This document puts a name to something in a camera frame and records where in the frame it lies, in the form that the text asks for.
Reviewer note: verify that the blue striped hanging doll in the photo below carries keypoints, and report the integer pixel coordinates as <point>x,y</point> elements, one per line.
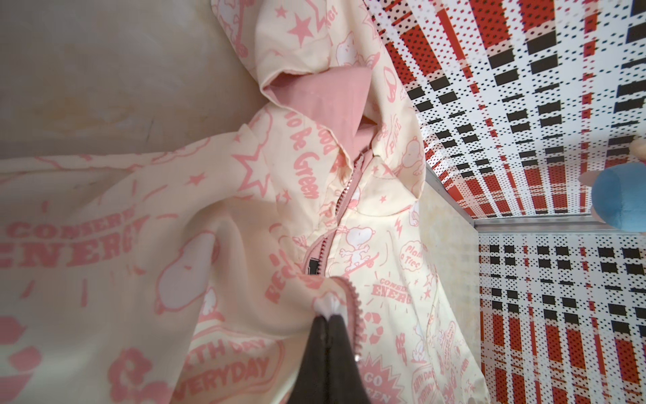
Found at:
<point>618,193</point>

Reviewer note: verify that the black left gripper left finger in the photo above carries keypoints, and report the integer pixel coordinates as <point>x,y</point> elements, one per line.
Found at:
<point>311,385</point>

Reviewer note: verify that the cream pink printed jacket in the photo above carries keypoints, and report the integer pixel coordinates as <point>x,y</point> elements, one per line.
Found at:
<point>194,276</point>

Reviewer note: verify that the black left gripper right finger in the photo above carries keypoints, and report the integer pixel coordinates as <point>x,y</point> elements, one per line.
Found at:
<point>344,383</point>

